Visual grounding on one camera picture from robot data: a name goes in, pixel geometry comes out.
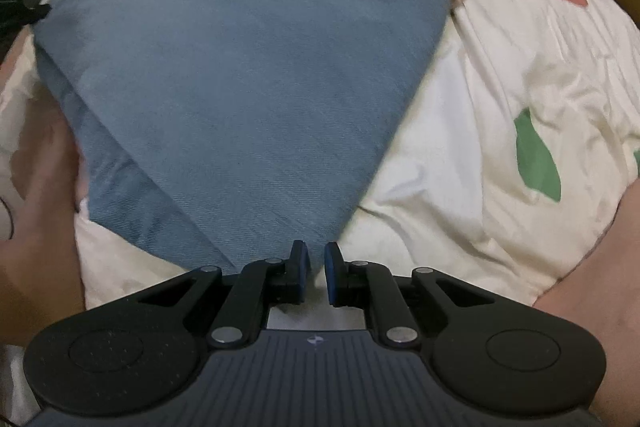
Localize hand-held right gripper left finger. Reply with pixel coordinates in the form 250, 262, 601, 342
85, 239, 311, 350

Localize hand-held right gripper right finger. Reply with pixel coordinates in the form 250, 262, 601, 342
325, 243, 556, 350

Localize blue denim pants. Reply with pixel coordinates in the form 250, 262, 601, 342
32, 0, 451, 275

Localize person's left forearm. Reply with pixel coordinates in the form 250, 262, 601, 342
0, 122, 91, 348

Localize cream bear print blanket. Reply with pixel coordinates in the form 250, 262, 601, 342
0, 0, 640, 308

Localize person's leg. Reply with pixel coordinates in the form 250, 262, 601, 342
534, 187, 640, 413

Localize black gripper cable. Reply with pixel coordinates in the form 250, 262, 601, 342
0, 196, 15, 240

